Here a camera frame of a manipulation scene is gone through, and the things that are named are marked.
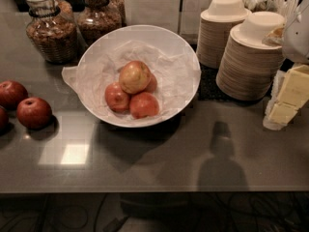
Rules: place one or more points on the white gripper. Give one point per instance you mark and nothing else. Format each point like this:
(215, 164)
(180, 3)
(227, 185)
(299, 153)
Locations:
(297, 39)

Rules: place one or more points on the yellow-red top apple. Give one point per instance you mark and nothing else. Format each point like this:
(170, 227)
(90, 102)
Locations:
(134, 77)

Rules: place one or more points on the red apple back in bowl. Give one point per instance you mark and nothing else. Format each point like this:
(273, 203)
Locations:
(152, 84)

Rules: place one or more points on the red apple in bowl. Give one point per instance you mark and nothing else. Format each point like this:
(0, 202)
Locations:
(152, 84)
(116, 98)
(143, 105)

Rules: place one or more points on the red apple front in bowl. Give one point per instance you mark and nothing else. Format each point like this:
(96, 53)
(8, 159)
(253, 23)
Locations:
(143, 105)

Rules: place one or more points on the white bowl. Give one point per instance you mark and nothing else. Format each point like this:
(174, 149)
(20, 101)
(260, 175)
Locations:
(161, 38)

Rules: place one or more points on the red apple left in bowl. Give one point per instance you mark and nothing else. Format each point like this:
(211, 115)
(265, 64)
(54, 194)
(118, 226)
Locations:
(116, 98)

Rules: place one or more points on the red apple on table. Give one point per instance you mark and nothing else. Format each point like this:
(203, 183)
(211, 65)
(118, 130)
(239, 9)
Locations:
(34, 113)

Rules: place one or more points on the red apple far left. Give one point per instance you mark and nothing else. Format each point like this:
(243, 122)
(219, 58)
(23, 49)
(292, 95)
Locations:
(11, 94)

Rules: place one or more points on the front stack of paper bowls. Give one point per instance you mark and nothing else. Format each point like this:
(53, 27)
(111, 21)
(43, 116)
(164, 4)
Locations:
(248, 66)

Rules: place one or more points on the stack of paper bowls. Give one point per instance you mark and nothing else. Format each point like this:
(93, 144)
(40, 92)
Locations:
(248, 66)
(214, 29)

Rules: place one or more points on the white plastic cutlery bundle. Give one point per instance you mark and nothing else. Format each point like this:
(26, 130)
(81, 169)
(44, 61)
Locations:
(273, 0)

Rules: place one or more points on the rear stack of paper bowls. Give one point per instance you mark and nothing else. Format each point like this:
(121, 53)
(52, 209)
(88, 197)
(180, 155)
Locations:
(214, 29)

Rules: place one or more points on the white paper liner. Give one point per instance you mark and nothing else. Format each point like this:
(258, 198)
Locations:
(177, 76)

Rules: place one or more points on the white box left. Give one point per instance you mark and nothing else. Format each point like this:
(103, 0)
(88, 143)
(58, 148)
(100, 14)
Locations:
(162, 13)

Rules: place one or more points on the glass cereal jar rear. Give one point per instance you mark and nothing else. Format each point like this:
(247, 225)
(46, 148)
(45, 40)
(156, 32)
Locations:
(114, 0)

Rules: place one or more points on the glass cereal jar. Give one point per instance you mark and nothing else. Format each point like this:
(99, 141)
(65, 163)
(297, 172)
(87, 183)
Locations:
(98, 18)
(51, 32)
(114, 0)

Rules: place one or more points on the glass cereal jar middle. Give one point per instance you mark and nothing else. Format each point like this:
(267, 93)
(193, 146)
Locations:
(98, 18)

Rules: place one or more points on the glass cereal jar left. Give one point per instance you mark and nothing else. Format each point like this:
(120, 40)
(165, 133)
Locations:
(51, 32)

